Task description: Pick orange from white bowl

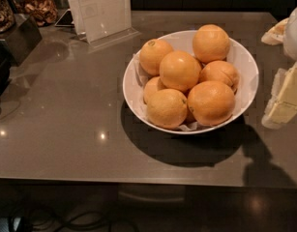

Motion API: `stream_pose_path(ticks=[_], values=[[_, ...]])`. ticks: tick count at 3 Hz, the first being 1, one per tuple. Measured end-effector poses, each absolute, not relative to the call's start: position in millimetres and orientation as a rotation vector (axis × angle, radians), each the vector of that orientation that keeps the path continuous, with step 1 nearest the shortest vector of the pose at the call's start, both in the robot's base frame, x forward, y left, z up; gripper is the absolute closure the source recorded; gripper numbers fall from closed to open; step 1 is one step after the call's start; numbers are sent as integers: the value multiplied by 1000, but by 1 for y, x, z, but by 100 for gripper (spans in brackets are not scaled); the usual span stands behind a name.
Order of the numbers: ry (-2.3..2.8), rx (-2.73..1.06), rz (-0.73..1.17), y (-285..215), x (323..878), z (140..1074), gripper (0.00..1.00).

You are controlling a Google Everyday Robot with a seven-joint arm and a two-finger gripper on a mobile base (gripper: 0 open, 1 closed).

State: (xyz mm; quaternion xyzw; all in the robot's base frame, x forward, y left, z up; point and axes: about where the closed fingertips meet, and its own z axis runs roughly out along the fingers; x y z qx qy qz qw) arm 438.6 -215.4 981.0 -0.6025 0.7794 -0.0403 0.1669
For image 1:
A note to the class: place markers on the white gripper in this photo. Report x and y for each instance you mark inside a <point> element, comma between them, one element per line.
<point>295,33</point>

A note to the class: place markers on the clear acrylic sign holder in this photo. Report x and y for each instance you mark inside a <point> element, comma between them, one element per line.
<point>102,22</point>

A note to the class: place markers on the black smartphone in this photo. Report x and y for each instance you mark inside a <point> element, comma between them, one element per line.
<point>65,20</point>

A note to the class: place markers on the glass jar dried snacks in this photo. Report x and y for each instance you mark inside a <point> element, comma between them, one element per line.
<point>44,11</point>

